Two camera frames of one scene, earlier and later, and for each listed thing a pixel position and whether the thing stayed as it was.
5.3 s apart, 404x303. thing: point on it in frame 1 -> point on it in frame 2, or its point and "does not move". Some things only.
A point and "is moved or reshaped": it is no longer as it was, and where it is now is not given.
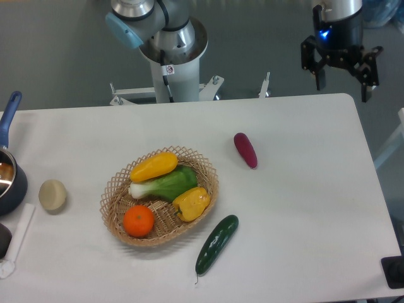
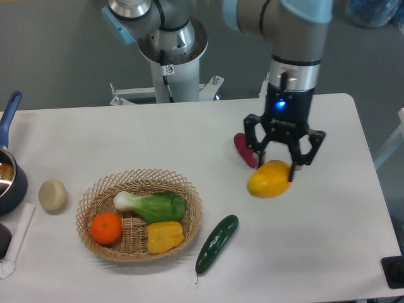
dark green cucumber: [216, 243] does not move
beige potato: [52, 195] does not move
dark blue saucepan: [14, 183] does not move
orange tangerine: [138, 221] -> [105, 228]
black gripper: [344, 35] -> [288, 113]
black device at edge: [393, 269] does not move
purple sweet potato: [246, 149] does not move
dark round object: [5, 236] does not move
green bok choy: [165, 186] -> [153, 207]
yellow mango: [153, 165] -> [270, 180]
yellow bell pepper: [191, 204] -> [162, 235]
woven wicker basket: [154, 197] is moved or reshaped
